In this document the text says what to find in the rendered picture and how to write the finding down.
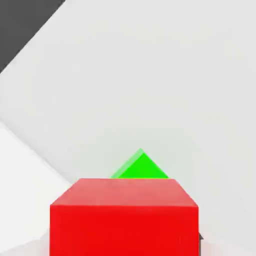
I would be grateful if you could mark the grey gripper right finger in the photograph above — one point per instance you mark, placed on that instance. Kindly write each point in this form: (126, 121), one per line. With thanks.
(201, 245)

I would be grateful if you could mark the small red cube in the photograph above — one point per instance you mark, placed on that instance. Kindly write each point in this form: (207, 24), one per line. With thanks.
(124, 226)

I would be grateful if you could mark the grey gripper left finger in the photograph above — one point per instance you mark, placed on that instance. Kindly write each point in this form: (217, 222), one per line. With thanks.
(46, 251)

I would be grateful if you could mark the small green cube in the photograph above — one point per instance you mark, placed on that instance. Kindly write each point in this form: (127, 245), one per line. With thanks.
(143, 168)

